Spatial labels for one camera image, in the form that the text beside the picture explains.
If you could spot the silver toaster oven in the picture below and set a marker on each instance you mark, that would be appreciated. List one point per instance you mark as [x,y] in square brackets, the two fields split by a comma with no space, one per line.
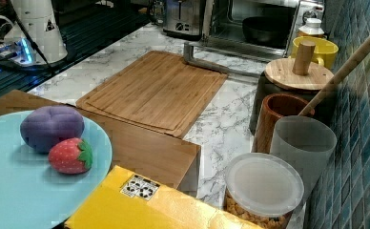
[222,29]

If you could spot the wooden box stand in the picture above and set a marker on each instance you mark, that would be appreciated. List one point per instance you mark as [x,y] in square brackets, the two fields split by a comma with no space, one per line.
[164,158]

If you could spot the yellow mug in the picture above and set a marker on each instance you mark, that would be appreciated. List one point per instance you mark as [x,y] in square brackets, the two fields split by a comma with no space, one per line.
[325,51]

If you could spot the cereal jar with clear lid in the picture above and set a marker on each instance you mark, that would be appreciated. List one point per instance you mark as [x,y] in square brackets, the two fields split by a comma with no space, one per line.
[263,189]

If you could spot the frosted grey plastic cup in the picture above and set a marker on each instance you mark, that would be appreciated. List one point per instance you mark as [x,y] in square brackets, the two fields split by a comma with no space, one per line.
[306,144]

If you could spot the wooden rolling stick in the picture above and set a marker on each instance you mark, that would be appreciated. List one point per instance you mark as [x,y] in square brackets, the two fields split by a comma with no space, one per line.
[359,54]

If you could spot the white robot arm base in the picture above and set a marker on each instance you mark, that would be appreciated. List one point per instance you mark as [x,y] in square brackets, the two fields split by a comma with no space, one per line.
[34,39]

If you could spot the bamboo cutting board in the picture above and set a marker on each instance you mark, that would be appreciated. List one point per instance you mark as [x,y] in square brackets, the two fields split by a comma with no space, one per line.
[159,91]

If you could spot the silver toaster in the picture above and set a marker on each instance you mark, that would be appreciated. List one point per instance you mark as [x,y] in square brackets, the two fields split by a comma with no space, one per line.
[184,18]

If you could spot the red toy strawberry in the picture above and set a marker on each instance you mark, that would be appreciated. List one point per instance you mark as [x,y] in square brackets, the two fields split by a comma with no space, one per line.
[71,156]

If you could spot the brown wooden cup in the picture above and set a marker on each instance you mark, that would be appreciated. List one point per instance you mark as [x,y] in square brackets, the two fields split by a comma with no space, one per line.
[273,108]

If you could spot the yellow cardboard box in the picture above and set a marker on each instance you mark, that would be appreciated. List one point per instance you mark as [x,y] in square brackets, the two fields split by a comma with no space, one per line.
[126,200]

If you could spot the white-lidded jar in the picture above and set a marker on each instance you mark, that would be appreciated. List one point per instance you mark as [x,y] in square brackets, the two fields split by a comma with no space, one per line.
[312,27]

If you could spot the black pan in oven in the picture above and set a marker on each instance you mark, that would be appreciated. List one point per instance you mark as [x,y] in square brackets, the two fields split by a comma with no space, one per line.
[267,31]

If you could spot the purple toy fruit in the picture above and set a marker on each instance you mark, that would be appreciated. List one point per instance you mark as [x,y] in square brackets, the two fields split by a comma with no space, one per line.
[47,126]

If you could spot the black canister with bamboo lid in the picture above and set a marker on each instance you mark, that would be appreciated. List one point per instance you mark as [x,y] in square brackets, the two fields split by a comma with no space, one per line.
[299,74]

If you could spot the light blue plate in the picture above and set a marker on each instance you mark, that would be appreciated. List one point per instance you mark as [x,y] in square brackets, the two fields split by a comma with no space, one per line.
[32,194]

